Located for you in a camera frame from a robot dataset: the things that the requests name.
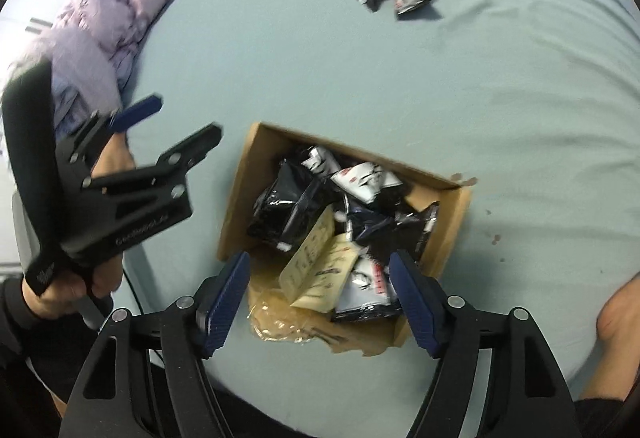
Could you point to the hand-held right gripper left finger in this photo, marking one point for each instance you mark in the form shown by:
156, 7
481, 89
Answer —
227, 303

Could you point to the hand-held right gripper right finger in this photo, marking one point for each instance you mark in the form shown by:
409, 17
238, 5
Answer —
415, 303

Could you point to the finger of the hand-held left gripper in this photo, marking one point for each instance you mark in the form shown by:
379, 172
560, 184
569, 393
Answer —
190, 146
137, 111

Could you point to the brown cardboard box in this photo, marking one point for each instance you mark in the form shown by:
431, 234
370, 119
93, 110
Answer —
240, 198

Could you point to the beige packet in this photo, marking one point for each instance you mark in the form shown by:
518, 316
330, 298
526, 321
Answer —
310, 258
330, 280

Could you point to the pile of black snack packets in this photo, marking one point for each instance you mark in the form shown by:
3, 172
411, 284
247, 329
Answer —
290, 208

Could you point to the person's left forearm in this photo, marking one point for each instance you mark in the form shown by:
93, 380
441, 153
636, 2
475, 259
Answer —
15, 323

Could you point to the person's left hand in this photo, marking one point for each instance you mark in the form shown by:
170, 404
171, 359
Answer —
70, 285

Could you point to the person's black shorts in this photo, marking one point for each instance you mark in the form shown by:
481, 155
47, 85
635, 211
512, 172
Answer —
45, 368

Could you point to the person's right foot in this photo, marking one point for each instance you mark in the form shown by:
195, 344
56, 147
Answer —
620, 318

